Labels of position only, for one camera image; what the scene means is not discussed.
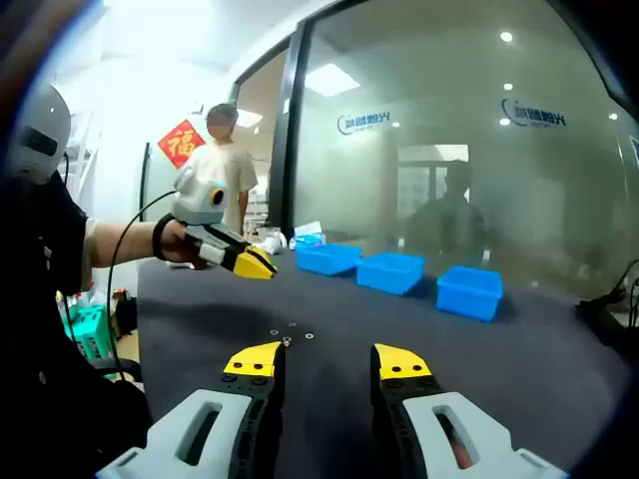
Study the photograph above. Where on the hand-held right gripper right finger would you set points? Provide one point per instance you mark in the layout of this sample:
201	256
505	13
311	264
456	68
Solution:
484	434

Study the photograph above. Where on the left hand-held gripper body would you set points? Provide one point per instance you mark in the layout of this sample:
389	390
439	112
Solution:
197	199

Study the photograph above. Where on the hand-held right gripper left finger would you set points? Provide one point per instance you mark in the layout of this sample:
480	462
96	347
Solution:
175	434

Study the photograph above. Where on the blue plastic bin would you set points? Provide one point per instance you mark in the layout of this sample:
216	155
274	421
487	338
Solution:
389	277
466	297
327	259

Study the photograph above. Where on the person's left hand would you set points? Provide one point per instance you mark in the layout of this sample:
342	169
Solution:
180	247

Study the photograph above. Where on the white curved plastic object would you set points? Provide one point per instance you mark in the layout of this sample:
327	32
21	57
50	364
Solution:
269	245

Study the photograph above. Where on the glass pitcher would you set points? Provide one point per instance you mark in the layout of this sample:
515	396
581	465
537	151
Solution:
274	234

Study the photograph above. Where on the tissue pack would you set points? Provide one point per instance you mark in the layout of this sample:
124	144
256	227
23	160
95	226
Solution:
309	238

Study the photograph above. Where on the black chair armrest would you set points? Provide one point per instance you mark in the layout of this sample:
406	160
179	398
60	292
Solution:
117	370

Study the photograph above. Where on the black bag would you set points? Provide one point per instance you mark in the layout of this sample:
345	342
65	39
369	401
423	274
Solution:
125	314

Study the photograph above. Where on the white shelf rack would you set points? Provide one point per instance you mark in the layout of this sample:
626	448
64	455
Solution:
82	144

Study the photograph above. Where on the green plastic crate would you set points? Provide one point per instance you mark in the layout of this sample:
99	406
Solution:
87	332

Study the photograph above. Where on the white worn device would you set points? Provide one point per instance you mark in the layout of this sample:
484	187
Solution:
40	135

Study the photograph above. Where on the person's black clothing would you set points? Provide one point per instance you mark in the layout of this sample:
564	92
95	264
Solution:
45	324

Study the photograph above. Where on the blue logo sticker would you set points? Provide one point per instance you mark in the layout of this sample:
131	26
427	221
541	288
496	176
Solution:
367	122
534	116

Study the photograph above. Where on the red paper wall decoration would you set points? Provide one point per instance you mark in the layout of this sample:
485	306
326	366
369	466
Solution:
181	143

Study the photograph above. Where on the black door frame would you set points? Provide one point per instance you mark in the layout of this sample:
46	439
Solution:
289	149

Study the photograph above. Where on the large black wall screen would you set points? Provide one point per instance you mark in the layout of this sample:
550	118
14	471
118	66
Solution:
599	45

